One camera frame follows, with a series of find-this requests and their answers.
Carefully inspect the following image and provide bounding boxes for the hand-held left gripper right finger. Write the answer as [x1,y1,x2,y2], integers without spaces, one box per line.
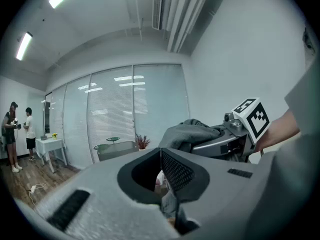
[160,147,262,240]

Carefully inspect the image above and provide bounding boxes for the white-clothed small table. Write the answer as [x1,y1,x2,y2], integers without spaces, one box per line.
[35,138,69,174]

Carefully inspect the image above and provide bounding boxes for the white ceiling pipes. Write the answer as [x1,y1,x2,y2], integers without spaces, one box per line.
[165,0,210,54]

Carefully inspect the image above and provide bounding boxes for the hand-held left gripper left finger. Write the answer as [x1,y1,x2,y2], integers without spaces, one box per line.
[32,146,181,240]

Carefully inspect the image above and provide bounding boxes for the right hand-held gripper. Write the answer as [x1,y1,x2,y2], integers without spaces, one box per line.
[191,97,271,163]

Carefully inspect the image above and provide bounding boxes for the person's right forearm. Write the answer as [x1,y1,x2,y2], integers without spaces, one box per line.
[256,108,301,155]

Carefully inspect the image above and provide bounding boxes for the grey clothes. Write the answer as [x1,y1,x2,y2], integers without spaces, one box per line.
[158,118,226,153]

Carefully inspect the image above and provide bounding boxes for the ceiling air vent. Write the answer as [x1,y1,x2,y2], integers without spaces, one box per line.
[152,0,165,31]

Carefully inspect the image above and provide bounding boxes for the reddish brown potted plant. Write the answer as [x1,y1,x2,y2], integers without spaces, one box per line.
[134,133,152,151]

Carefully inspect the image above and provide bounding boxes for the person's white shirt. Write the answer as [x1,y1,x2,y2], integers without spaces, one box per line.
[246,56,320,240]

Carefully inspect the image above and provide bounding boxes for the black tray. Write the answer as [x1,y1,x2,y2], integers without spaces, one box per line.
[96,140,140,163]

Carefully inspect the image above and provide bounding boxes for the white power cable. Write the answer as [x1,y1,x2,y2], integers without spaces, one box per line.
[27,182,47,208]

